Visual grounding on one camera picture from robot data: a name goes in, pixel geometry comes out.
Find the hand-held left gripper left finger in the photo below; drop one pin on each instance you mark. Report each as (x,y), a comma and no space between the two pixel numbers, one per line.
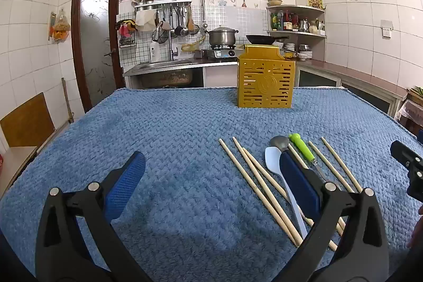
(127,183)

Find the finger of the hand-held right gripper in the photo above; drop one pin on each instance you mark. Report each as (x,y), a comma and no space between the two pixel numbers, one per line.
(403,151)
(420,136)

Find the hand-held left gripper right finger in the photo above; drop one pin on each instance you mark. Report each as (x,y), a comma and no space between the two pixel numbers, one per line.
(297,183)

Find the white plastic spoon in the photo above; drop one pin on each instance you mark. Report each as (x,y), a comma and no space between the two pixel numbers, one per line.
(273,159)

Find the grey spoon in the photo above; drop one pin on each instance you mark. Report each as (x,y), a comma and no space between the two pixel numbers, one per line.
(279,141)

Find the yellow slotted utensil holder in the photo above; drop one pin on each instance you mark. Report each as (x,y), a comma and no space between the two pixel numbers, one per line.
(264,83)

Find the row of hanging kitchen utensils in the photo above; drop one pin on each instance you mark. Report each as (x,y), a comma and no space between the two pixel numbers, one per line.
(178,27)

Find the person's right hand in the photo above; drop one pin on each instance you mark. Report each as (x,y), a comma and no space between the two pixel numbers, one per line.
(418,225)

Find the plastic covered red stand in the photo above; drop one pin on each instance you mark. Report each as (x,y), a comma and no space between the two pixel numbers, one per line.
(411,110)

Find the blue textured blanket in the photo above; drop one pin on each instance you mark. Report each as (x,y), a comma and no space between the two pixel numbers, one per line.
(185,136)

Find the kitchen counter with cabinets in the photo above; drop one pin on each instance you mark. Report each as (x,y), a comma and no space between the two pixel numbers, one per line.
(347,74)

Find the wooden stick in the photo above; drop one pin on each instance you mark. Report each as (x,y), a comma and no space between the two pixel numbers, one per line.
(67,100)

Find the steel sink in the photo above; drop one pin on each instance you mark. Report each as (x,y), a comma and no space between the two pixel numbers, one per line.
(165,77)

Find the wooden chair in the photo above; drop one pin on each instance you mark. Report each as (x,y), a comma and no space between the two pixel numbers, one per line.
(26,123)

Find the small yellow pot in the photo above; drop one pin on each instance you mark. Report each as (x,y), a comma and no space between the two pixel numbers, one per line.
(289,54)

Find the stack of bowls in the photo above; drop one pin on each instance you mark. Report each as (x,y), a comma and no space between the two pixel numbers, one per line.
(304,54)

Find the white soap bottle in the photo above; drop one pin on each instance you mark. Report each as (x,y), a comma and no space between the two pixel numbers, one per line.
(154,52)

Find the brown framed glass door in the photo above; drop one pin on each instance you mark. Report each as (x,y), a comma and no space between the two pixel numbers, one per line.
(95,47)

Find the metal faucet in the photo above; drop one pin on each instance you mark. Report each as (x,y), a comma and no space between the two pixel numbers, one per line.
(172,47)

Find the black wok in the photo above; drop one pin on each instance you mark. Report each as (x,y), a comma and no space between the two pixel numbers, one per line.
(261,39)

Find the white corner shelf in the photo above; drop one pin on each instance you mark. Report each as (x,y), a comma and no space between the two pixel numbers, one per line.
(310,34)

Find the gas stove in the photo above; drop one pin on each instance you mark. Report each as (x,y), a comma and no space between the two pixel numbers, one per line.
(221,52)

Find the small metal kettle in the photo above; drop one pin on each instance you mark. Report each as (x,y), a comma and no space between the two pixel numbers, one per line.
(304,26)

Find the row of condiment bottles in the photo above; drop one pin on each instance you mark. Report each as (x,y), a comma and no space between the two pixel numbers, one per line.
(284,21)

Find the white hanging towel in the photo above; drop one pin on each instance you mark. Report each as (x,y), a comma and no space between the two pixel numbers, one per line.
(145,21)

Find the steel cooking pot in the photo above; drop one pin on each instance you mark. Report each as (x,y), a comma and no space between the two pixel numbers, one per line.
(220,37)

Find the hanging plastic bag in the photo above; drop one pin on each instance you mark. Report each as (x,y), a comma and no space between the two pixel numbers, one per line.
(60,27)

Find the beige bowl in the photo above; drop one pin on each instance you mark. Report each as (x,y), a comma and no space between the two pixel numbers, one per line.
(274,2)

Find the white wall socket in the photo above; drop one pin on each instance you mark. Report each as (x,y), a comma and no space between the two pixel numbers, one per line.
(386,28)

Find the metal wall rack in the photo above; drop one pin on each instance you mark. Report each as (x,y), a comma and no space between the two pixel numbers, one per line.
(165,2)

